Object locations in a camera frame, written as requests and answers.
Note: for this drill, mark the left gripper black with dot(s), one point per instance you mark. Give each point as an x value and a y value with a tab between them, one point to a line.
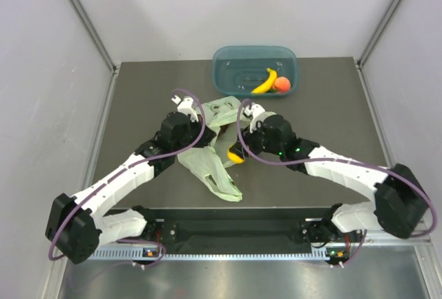
207	136

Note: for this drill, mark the light green plastic bag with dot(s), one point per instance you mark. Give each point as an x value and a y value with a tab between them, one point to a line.
210	163

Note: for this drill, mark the aluminium frame post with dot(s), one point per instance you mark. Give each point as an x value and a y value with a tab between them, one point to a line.
379	31
93	34

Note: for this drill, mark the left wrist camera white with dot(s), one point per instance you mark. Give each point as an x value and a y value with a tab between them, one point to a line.
186	106

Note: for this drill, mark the right aluminium frame post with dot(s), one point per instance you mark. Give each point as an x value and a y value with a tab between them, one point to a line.
379	31

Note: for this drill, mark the yellow lemon fruit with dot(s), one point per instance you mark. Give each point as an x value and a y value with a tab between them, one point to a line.
236	154

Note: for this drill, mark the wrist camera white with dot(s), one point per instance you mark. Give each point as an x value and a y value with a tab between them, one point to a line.
186	106
256	113

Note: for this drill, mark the yellow banana fruit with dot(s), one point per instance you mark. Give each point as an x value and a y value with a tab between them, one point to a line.
267	85

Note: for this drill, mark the left aluminium frame post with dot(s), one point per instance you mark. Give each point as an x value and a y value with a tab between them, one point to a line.
93	34

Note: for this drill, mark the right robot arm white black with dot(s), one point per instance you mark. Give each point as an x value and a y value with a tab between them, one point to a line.
395	202

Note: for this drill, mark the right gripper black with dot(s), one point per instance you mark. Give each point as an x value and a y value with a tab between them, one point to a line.
248	138

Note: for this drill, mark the orange peach fruit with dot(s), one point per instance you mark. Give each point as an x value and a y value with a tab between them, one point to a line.
282	85

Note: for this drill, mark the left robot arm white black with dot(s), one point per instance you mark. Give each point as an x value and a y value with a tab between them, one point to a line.
80	223

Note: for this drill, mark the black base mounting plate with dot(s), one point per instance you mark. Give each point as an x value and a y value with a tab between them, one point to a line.
240	231

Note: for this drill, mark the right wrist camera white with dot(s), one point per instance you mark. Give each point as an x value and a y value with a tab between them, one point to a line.
256	113

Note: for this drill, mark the teal plastic container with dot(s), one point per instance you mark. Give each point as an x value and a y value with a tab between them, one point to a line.
237	70

